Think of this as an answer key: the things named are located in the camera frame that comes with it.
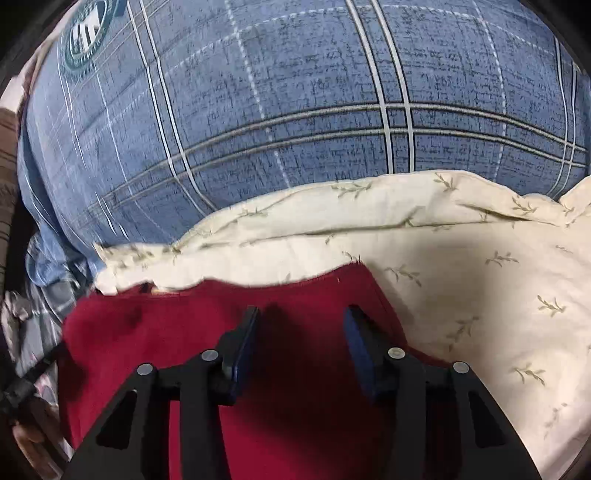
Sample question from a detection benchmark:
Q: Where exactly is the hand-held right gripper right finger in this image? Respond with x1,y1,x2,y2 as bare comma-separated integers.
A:
343,305,543,480

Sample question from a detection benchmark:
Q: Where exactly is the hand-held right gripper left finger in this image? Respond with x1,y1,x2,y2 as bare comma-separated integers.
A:
60,305,262,480

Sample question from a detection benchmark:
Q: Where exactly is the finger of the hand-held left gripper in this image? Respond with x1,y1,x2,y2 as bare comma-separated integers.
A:
0,342,63,418

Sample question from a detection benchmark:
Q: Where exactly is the dark red garment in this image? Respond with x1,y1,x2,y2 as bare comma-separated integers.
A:
58,264,455,480

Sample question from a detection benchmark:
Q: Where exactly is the grey plaid cloth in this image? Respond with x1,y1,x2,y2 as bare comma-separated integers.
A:
0,233,95,398

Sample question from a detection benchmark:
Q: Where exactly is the cream leaf-print bed sheet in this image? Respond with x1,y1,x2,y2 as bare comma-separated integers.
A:
92,170,591,480

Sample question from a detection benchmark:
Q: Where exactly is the blue plaid quilt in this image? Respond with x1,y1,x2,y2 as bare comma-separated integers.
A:
18,0,591,278

